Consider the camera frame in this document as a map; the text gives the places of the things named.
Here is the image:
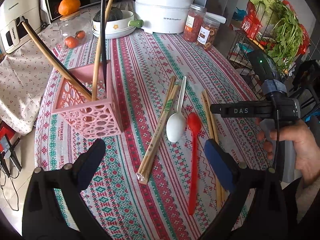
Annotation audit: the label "bamboo chopstick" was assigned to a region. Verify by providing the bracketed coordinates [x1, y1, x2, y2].
[20, 16, 92, 101]
[92, 0, 113, 101]
[201, 90, 222, 211]
[203, 89, 226, 207]

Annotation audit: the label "red plastic spoon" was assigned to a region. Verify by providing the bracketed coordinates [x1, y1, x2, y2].
[187, 112, 201, 215]

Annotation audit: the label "pink perforated utensil holder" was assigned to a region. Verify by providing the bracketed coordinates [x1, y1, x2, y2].
[52, 60, 123, 139]

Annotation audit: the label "black chopstick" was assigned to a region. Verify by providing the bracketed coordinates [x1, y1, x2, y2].
[100, 0, 107, 89]

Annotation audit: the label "person's right hand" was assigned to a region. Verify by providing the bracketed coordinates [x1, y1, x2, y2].
[270, 119, 319, 189]

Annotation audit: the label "green leafy vegetables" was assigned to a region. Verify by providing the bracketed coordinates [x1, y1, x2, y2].
[247, 0, 302, 74]

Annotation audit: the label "wrapped disposable chopsticks pair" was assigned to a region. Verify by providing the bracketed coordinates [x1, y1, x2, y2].
[136, 76, 179, 185]

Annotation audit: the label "jar of dried fruit rings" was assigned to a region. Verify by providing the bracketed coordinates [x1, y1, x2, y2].
[196, 16, 220, 51]

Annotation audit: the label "patterned woven tablecloth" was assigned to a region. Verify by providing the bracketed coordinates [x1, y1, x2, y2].
[34, 28, 276, 240]

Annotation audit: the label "jar of red dried fruit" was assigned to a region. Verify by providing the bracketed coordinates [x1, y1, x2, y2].
[183, 4, 207, 42]

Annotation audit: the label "white electric cooking pot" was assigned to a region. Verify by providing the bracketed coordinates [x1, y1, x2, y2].
[132, 0, 227, 35]

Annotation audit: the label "glass jar with tomatoes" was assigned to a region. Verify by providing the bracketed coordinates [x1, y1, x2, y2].
[59, 10, 93, 49]

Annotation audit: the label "white ceramic casserole dish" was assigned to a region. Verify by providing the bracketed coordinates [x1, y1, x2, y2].
[105, 10, 144, 40]

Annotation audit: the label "dark green squash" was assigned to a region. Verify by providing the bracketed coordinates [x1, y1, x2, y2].
[93, 7, 124, 22]

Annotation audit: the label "orange tangerine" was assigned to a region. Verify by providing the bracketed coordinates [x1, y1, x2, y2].
[58, 0, 81, 16]

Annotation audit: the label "black wire storage rack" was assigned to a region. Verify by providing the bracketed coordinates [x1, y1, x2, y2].
[227, 0, 305, 100]

